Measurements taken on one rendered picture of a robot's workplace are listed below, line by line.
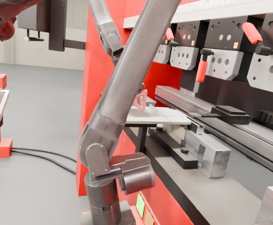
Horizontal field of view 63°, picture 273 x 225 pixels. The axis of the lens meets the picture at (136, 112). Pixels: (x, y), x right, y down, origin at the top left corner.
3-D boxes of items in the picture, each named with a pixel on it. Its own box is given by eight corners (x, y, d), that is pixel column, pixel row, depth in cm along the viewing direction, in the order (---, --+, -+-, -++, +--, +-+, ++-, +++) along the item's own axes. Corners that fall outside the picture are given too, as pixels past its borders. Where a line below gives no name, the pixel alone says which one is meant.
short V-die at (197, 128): (169, 115, 95) (170, 108, 94) (175, 115, 96) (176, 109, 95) (196, 134, 77) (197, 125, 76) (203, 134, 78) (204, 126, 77)
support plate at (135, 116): (108, 107, 86) (108, 104, 86) (167, 109, 96) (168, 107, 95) (120, 123, 70) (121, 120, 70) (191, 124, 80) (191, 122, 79)
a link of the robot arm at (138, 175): (81, 136, 44) (83, 146, 36) (136, 124, 47) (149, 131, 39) (93, 192, 46) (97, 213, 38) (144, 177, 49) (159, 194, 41)
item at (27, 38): (40, 41, 198) (40, 31, 196) (43, 41, 199) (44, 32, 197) (23, 40, 156) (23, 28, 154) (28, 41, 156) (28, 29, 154)
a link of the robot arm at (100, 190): (81, 166, 42) (84, 185, 37) (116, 157, 44) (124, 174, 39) (87, 195, 45) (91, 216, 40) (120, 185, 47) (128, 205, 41)
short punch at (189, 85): (178, 91, 90) (182, 68, 87) (182, 91, 91) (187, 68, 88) (191, 97, 81) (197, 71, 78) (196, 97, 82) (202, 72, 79)
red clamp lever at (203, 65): (193, 81, 68) (200, 47, 65) (204, 82, 69) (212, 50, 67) (196, 82, 66) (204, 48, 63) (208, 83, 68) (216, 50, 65)
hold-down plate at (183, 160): (147, 132, 98) (148, 126, 97) (158, 132, 100) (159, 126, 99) (183, 168, 71) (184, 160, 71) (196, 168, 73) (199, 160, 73)
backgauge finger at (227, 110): (180, 113, 94) (183, 102, 93) (228, 115, 104) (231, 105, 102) (197, 123, 84) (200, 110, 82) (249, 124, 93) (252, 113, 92)
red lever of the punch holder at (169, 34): (164, 26, 86) (171, 43, 81) (174, 27, 88) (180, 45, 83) (163, 30, 88) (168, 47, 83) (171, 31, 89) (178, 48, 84)
